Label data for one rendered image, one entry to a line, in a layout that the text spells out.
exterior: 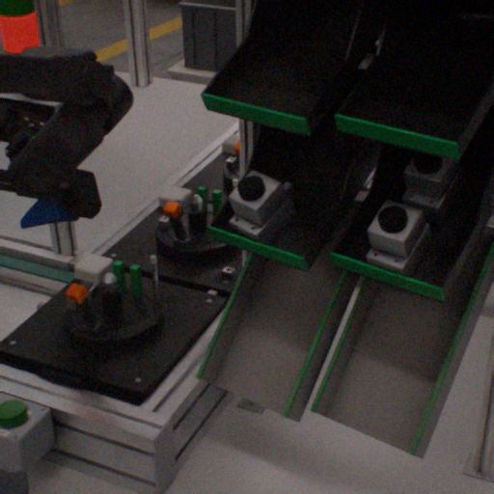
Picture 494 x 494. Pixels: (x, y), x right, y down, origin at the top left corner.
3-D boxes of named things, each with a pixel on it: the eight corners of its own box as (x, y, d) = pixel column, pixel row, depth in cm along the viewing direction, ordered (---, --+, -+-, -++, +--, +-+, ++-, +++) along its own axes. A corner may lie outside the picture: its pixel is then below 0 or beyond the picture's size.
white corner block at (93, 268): (100, 295, 140) (97, 272, 138) (75, 288, 141) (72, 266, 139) (117, 280, 143) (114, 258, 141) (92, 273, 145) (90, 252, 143)
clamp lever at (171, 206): (184, 243, 143) (173, 211, 138) (174, 241, 144) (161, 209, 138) (194, 227, 145) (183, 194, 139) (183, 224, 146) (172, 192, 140)
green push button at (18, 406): (15, 435, 113) (13, 423, 112) (-11, 426, 114) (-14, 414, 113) (35, 416, 116) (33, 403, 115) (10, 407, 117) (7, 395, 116)
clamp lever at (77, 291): (94, 331, 124) (77, 296, 118) (81, 327, 124) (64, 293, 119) (107, 311, 126) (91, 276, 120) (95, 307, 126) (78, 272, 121)
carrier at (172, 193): (232, 303, 137) (230, 231, 131) (96, 269, 146) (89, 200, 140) (294, 231, 156) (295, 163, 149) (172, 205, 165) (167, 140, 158)
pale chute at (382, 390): (424, 460, 103) (413, 455, 99) (322, 416, 109) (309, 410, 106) (512, 233, 107) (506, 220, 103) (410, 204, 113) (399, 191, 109)
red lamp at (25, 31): (25, 55, 126) (20, 19, 124) (-4, 50, 128) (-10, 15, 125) (47, 44, 130) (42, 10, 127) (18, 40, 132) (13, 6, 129)
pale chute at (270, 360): (300, 423, 108) (285, 418, 105) (211, 384, 115) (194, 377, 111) (388, 208, 112) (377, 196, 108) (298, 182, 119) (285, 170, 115)
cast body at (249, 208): (262, 252, 103) (246, 212, 97) (234, 237, 105) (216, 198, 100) (308, 200, 106) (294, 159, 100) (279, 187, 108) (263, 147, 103)
